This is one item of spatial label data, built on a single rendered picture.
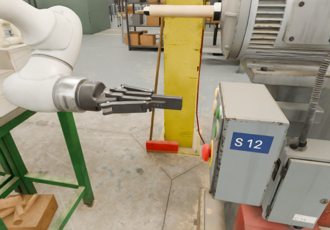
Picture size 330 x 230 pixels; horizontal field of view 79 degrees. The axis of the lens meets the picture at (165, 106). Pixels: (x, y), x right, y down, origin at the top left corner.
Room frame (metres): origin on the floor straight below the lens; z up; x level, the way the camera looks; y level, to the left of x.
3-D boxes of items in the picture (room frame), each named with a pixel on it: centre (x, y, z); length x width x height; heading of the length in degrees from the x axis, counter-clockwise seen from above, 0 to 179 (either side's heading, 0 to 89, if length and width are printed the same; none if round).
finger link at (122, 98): (0.42, 0.09, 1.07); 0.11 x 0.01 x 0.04; 78
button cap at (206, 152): (0.35, -0.10, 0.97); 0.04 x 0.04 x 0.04; 80
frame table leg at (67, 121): (0.91, 0.53, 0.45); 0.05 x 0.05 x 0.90; 80
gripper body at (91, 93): (0.44, 0.15, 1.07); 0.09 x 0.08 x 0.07; 80
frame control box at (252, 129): (0.35, -0.23, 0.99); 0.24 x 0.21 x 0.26; 80
